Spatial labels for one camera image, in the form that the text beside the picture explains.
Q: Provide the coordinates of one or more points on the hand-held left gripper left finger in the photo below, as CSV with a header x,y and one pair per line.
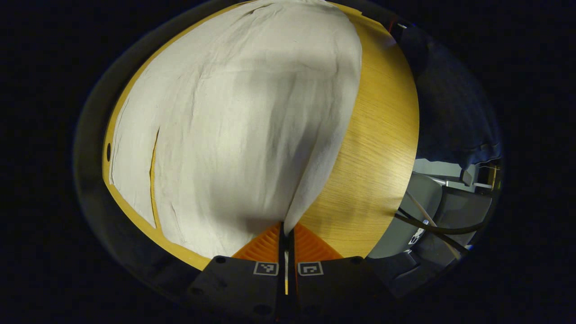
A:
x,y
243,288

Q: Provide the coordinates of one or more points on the grey chair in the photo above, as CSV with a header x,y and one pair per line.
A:
x,y
391,238

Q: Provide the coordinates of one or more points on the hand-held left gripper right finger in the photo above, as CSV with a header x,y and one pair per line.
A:
x,y
333,288

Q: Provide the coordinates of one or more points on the white jeans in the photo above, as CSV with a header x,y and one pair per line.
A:
x,y
234,135

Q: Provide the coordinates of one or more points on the dark blue cloth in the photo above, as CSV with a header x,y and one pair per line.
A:
x,y
450,99

